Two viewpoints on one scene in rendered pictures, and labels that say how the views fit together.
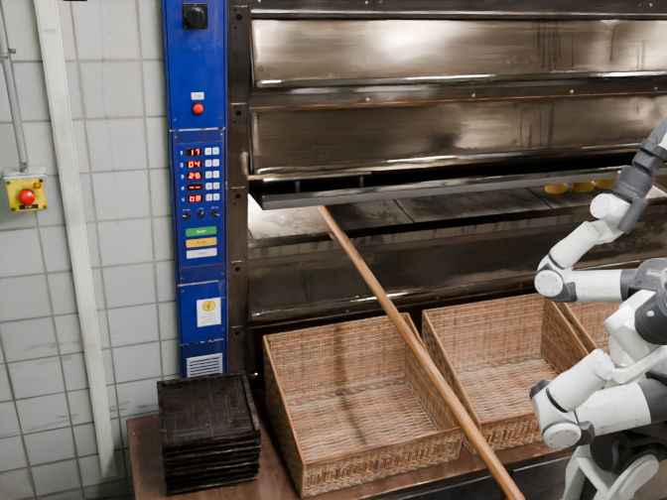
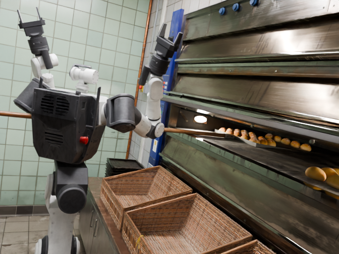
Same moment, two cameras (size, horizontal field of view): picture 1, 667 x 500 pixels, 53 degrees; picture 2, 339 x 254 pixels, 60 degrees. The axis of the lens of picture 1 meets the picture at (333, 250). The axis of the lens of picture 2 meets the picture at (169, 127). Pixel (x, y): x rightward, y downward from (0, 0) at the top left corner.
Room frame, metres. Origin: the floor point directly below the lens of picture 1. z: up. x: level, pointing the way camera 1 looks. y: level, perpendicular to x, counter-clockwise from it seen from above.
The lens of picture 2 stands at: (1.65, -2.19, 1.47)
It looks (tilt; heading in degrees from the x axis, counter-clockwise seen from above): 7 degrees down; 86
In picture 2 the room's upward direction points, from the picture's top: 10 degrees clockwise
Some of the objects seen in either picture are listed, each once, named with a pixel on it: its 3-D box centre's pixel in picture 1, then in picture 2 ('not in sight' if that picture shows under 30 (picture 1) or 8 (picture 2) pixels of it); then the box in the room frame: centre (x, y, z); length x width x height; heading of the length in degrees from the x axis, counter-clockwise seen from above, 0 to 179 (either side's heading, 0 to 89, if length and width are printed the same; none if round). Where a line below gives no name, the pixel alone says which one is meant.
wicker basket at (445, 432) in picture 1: (358, 396); (143, 193); (1.69, -0.13, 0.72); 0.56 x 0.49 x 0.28; 113
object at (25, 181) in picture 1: (27, 188); (145, 87); (1.56, 0.81, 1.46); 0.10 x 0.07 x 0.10; 112
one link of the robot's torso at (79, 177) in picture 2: (646, 435); (69, 182); (1.35, -0.89, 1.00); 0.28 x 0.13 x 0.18; 112
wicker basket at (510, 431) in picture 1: (512, 367); (180, 235); (1.92, -0.69, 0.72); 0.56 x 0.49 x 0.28; 112
